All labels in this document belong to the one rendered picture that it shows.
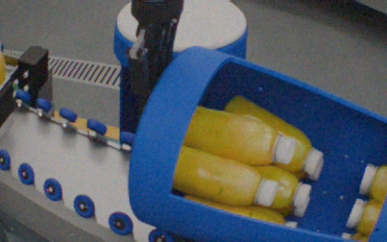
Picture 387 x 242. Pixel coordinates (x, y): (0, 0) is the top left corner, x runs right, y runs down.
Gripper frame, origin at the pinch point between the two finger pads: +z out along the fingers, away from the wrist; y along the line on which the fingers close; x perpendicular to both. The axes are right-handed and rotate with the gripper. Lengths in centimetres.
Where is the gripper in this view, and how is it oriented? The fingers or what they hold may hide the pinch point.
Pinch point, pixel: (149, 104)
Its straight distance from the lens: 109.1
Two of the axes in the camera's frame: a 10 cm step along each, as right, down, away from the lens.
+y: -4.0, 5.6, -7.2
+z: -0.6, 7.7, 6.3
